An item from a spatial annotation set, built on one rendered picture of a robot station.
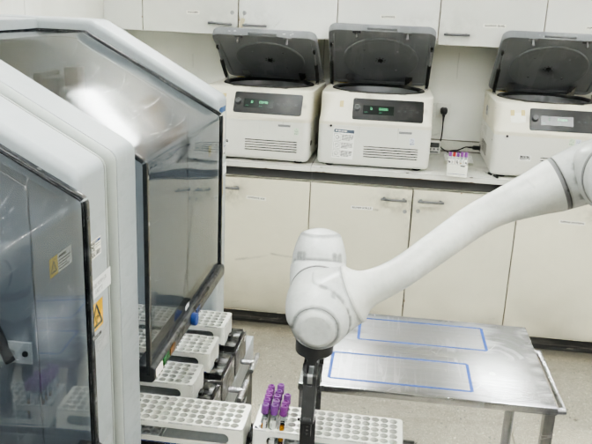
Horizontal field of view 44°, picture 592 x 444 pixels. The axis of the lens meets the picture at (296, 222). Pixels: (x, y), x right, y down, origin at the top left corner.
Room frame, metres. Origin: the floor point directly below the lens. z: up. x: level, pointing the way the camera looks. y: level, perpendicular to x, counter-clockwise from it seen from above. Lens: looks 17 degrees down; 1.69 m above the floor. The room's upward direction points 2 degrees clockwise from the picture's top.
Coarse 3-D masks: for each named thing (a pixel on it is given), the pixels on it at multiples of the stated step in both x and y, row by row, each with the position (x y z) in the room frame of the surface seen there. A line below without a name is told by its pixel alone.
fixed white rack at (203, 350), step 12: (144, 336) 1.71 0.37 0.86; (192, 336) 1.71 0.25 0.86; (204, 336) 1.71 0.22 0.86; (144, 348) 1.63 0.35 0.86; (180, 348) 1.64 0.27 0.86; (192, 348) 1.64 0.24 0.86; (204, 348) 1.65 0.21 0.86; (216, 348) 1.68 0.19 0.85; (168, 360) 1.68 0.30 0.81; (180, 360) 1.68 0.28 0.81; (192, 360) 1.68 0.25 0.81; (204, 360) 1.61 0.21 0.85; (204, 372) 1.61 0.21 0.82
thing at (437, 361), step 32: (384, 320) 1.96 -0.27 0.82; (416, 320) 1.97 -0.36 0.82; (352, 352) 1.74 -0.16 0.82; (384, 352) 1.75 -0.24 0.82; (416, 352) 1.76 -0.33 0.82; (448, 352) 1.76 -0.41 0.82; (480, 352) 1.77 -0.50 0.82; (512, 352) 1.78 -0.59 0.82; (352, 384) 1.58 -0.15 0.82; (384, 384) 1.58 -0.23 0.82; (416, 384) 1.59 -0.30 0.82; (448, 384) 1.60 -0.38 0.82; (480, 384) 1.60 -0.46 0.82; (512, 384) 1.61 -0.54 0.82; (544, 384) 1.62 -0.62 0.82; (512, 416) 1.92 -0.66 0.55; (544, 416) 1.51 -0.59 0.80
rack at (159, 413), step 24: (144, 408) 1.36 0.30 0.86; (168, 408) 1.37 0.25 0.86; (192, 408) 1.36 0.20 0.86; (216, 408) 1.38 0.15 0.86; (240, 408) 1.39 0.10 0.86; (144, 432) 1.35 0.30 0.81; (168, 432) 1.36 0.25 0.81; (192, 432) 1.37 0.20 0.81; (216, 432) 1.30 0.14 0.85; (240, 432) 1.29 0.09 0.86
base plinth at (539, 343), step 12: (228, 312) 3.73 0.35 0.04; (240, 312) 3.72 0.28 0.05; (252, 312) 3.71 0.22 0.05; (264, 312) 3.70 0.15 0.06; (288, 324) 3.69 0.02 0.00; (540, 348) 3.52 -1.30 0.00; (552, 348) 3.52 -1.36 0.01; (564, 348) 3.51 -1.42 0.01; (576, 348) 3.51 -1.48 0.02; (588, 348) 3.50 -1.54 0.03
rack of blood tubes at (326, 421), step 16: (256, 416) 1.34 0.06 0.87; (288, 416) 1.34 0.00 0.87; (320, 416) 1.35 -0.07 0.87; (336, 416) 1.36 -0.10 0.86; (352, 416) 1.35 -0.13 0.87; (368, 416) 1.36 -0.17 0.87; (256, 432) 1.29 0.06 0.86; (272, 432) 1.28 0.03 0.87; (288, 432) 1.28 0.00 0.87; (320, 432) 1.29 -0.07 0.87; (336, 432) 1.31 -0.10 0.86; (352, 432) 1.30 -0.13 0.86; (368, 432) 1.30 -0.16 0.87; (384, 432) 1.31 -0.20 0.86; (400, 432) 1.30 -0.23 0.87
